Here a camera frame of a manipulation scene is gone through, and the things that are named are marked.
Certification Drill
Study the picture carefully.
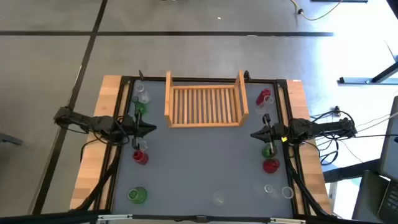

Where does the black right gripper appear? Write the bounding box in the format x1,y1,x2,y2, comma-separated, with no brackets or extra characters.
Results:
250,113,290,156

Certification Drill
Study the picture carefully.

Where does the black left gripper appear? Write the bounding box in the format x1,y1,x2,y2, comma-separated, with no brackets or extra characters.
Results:
124,107,157,149

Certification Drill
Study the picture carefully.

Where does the green slender glass vase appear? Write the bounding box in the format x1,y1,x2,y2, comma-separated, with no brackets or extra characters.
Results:
261,142,279,159

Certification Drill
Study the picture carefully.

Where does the clear ribbed round glass vase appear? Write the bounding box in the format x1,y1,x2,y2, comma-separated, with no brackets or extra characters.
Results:
133,83,152,105

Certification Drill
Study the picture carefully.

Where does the red round glass vase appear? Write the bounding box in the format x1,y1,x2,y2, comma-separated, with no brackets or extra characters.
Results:
262,158,280,174

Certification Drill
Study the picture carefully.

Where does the clear slender glass vase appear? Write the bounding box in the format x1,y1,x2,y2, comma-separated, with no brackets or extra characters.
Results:
256,95,275,116

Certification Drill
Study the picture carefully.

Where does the red ribbed glass vase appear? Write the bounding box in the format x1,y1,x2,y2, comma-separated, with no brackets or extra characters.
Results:
132,149,150,166
255,88,272,106

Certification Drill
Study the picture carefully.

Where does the green textured glass vase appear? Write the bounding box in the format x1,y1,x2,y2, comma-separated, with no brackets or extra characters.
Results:
126,185,148,205

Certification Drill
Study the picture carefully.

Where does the clear wavy glass vase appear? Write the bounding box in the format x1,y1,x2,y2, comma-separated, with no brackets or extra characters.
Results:
211,190,227,207

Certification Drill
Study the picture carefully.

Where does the wooden slatted shelf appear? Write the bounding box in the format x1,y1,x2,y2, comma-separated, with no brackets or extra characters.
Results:
164,69,250,129

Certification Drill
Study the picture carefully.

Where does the grey table mat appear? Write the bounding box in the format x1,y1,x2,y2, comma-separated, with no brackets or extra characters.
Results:
111,79,295,218

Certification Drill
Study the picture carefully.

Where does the black desk leg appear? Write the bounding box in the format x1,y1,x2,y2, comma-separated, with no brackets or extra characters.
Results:
338,60,398,85
323,158,382,183

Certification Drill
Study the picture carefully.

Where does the grey monitor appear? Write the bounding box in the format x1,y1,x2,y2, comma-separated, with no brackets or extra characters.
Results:
378,95,398,183

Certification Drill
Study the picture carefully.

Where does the grey furniture foot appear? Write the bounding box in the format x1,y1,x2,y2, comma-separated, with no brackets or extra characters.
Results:
0,132,23,146

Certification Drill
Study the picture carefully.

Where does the black keyboard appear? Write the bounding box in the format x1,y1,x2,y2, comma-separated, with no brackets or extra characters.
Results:
384,182,398,218

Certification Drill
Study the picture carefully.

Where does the black aluminium table frame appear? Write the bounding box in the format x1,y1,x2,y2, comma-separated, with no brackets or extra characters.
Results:
70,73,335,224

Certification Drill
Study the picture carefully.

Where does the black cable bundle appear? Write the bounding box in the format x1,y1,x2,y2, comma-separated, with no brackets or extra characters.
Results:
74,146,121,212
284,155,332,218

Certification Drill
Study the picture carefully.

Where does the silver aluminium bracket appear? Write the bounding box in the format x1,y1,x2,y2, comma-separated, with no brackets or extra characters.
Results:
96,213,134,221
269,217,307,224

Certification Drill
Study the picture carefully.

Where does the yellow-green floor cable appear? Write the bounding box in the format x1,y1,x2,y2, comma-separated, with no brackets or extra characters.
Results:
290,0,345,22

